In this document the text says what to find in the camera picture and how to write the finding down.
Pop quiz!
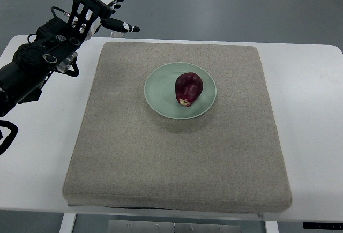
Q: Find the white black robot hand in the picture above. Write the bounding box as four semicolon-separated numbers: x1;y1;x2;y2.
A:
85;0;140;41

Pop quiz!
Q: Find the dark red apple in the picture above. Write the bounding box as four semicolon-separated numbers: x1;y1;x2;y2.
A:
175;72;203;107

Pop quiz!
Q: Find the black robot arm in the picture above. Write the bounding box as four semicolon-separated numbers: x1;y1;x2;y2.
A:
1;0;113;116

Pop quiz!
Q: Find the light green plate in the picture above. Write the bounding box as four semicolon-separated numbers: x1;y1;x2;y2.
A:
144;62;217;120

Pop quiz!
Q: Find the clear plastic box on floor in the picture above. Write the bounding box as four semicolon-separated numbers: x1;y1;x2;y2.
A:
110;31;125;38

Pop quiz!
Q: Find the beige fabric cushion mat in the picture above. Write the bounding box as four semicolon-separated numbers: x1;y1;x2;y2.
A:
62;42;292;213

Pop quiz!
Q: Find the black table control panel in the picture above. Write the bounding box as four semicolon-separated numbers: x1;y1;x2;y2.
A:
303;222;343;230

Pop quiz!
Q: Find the metal base plate under table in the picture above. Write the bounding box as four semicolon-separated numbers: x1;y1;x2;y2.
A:
107;220;242;233

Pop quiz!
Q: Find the white table leg frame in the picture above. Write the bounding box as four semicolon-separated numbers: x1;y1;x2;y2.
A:
59;213;77;233

